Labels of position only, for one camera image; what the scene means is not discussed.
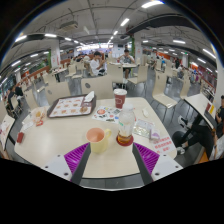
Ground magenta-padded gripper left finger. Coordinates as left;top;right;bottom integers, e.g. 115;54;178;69
41;142;92;187

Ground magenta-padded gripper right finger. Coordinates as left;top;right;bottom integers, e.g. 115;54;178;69
131;142;184;187

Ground clear drink bottle white cap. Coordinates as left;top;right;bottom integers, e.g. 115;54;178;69
116;102;136;146

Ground white card red print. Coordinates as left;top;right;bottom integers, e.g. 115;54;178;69
151;135;175;155

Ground person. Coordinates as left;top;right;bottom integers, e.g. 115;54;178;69
5;82;25;112
88;50;108;77
118;48;136;80
171;94;224;162

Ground clear plastic packet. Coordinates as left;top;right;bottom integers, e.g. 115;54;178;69
134;118;156;139

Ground small red box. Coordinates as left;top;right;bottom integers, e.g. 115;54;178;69
16;131;25;145

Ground yellow mug pink inside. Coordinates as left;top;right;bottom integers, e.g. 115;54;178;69
85;126;113;155

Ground white cafeteria table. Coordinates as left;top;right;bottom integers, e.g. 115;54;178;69
182;92;218;130
0;114;17;158

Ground brown food tray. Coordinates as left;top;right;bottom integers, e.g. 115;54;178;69
46;93;98;119

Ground colourful printed flyer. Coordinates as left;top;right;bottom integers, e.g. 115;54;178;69
91;105;122;124

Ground white crumpled napkin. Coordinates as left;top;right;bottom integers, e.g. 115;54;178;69
82;90;96;104

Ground red paper cup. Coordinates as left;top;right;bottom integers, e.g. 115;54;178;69
113;88;128;110

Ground beige cafeteria chairs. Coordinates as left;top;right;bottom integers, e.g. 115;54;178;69
22;59;192;112

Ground ceiling air conditioner unit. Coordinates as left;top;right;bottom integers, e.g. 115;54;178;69
58;20;80;33

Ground ceiling strip lights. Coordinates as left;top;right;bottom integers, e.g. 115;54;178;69
0;0;218;85

